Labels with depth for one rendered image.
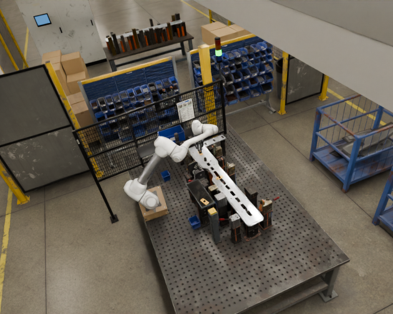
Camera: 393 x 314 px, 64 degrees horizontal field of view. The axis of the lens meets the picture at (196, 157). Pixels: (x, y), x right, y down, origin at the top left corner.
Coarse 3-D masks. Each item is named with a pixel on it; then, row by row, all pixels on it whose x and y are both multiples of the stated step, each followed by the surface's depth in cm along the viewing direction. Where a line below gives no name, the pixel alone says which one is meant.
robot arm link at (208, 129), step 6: (204, 126) 345; (210, 126) 342; (216, 126) 344; (204, 132) 340; (210, 132) 341; (216, 132) 345; (192, 138) 328; (198, 138) 330; (204, 138) 335; (186, 144) 318
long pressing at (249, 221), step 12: (192, 156) 376; (204, 156) 374; (204, 168) 359; (216, 168) 356; (216, 180) 342; (228, 180) 339; (228, 192) 326; (240, 192) 324; (240, 204) 312; (252, 204) 310; (240, 216) 301; (252, 216) 299
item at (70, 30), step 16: (16, 0) 743; (32, 0) 754; (48, 0) 766; (64, 0) 778; (80, 0) 790; (32, 16) 773; (48, 16) 783; (64, 16) 798; (80, 16) 811; (32, 32) 792; (48, 32) 805; (64, 32) 818; (80, 32) 832; (96, 32) 846; (48, 48) 825; (64, 48) 839; (80, 48) 854; (96, 48) 869
